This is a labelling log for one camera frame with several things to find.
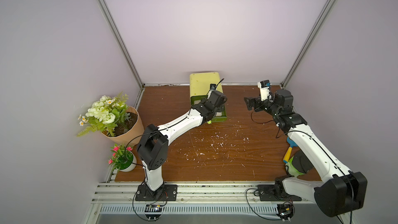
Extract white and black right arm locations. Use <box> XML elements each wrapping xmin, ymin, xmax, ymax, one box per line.
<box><xmin>244</xmin><ymin>88</ymin><xmax>368</xmax><ymax>224</ymax></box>

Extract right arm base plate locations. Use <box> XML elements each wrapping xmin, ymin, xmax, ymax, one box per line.
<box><xmin>257</xmin><ymin>175</ymin><xmax>302</xmax><ymax>202</ymax></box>

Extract tan paper flower pot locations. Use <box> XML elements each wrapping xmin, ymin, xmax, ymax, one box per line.
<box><xmin>102</xmin><ymin>106</ymin><xmax>145</xmax><ymax>146</ymax></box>

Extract left controller board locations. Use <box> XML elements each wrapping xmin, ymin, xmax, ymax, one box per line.
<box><xmin>144</xmin><ymin>204</ymin><xmax>163</xmax><ymax>222</ymax></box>

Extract aluminium front rail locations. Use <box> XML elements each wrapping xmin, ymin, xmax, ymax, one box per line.
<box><xmin>91</xmin><ymin>181</ymin><xmax>312</xmax><ymax>204</ymax></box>

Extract yellow-green drawer cabinet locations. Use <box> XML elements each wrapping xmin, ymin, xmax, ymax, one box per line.
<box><xmin>189</xmin><ymin>72</ymin><xmax>228</xmax><ymax>123</ymax></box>

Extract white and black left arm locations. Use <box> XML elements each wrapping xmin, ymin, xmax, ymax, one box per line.
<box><xmin>137</xmin><ymin>90</ymin><xmax>227</xmax><ymax>194</ymax></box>

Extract controller board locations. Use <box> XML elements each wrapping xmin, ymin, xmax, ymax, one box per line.
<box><xmin>276</xmin><ymin>202</ymin><xmax>295</xmax><ymax>222</ymax></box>
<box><xmin>144</xmin><ymin>204</ymin><xmax>163</xmax><ymax>222</ymax></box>

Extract blue garden rake yellow handle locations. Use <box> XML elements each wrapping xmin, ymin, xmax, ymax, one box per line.
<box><xmin>283</xmin><ymin>137</ymin><xmax>298</xmax><ymax>163</ymax></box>

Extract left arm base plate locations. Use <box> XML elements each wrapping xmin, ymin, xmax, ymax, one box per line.
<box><xmin>134</xmin><ymin>184</ymin><xmax>178</xmax><ymax>202</ymax></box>

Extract black garden glove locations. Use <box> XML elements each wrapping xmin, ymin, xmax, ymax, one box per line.
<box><xmin>285</xmin><ymin>150</ymin><xmax>314</xmax><ymax>177</ymax></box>

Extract white flower bouquet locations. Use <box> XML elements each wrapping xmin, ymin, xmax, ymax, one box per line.
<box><xmin>77</xmin><ymin>92</ymin><xmax>131</xmax><ymax>138</ymax></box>

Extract small pink flower pot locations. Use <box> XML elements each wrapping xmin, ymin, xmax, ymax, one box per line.
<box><xmin>108</xmin><ymin>144</ymin><xmax>137</xmax><ymax>172</ymax></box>

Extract right controller board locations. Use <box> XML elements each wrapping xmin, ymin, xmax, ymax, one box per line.
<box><xmin>276</xmin><ymin>202</ymin><xmax>295</xmax><ymax>222</ymax></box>

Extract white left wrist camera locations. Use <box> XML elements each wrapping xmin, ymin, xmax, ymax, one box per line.
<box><xmin>207</xmin><ymin>84</ymin><xmax>218</xmax><ymax>98</ymax></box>

